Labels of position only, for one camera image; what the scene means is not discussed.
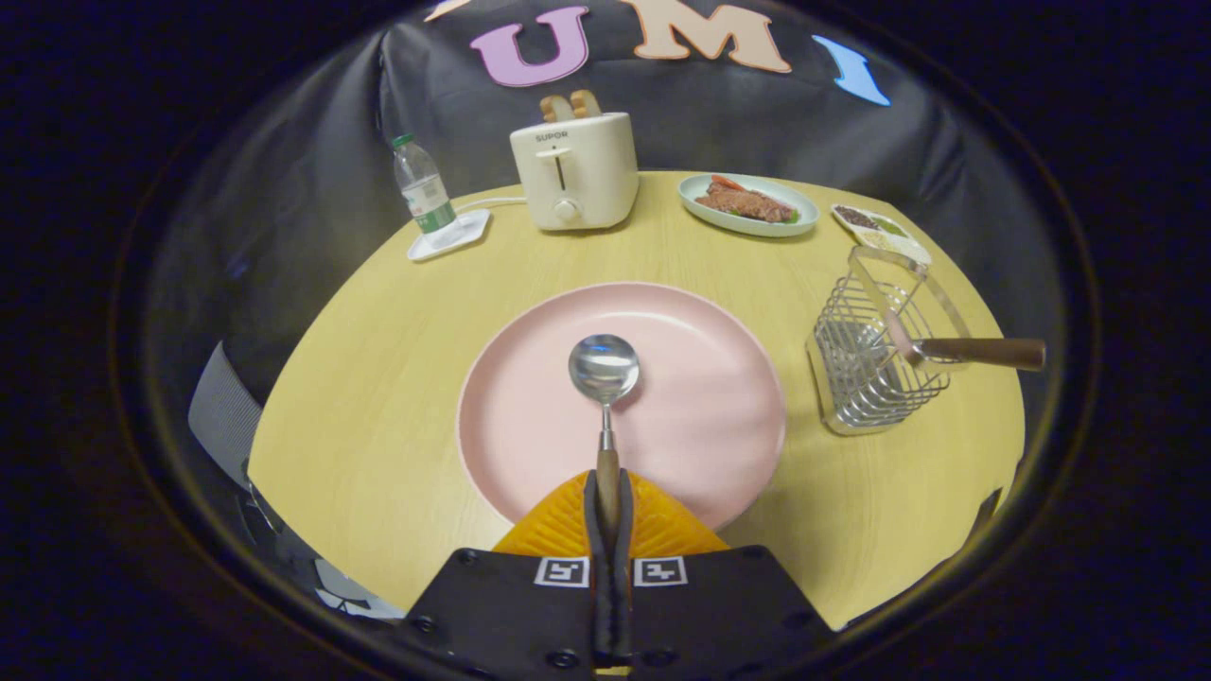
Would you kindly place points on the cream white toaster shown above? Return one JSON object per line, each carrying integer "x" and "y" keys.
{"x": 596, "y": 170}

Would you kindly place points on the orange carrot piece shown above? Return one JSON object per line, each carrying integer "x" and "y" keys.
{"x": 727, "y": 182}

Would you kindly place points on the pale green food plate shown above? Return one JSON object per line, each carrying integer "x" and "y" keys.
{"x": 747, "y": 227}

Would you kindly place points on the grey office chair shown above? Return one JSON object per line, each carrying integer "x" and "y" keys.
{"x": 222, "y": 407}

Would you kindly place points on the white divided bean dish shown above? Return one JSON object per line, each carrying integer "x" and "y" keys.
{"x": 908, "y": 248}

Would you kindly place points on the pink round plate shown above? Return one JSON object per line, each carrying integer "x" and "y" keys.
{"x": 700, "y": 416}

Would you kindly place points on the toast bread slice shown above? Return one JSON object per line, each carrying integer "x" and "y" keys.
{"x": 587, "y": 103}
{"x": 556, "y": 109}

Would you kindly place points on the clear plastic water bottle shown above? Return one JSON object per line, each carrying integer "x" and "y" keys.
{"x": 426, "y": 194}

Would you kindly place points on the small white square tray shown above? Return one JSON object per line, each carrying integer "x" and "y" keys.
{"x": 464, "y": 234}

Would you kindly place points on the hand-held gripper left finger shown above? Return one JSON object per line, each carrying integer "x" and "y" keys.
{"x": 501, "y": 615}

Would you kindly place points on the brown meat slices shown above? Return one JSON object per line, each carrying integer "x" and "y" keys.
{"x": 747, "y": 203}

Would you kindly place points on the black backdrop cloth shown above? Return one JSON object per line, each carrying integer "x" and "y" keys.
{"x": 284, "y": 189}

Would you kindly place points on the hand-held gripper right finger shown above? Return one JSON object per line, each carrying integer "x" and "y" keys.
{"x": 728, "y": 615}

